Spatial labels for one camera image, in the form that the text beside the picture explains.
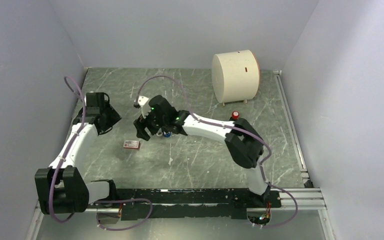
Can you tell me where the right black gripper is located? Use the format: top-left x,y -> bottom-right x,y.
132,105 -> 168,142

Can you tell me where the red white staple box sleeve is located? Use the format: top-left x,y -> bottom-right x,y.
123,140 -> 141,150

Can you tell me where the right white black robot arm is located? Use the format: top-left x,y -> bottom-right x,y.
133,95 -> 271,207

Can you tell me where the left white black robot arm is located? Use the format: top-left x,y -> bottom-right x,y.
34,92 -> 121,215

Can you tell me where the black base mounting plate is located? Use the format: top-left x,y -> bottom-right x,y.
85,187 -> 282,221

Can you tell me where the cream cylindrical drum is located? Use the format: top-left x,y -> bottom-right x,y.
211,50 -> 261,105

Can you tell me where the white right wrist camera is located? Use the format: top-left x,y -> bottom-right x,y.
136,95 -> 152,119

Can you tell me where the aluminium rail frame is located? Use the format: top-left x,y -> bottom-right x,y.
26,86 -> 334,240

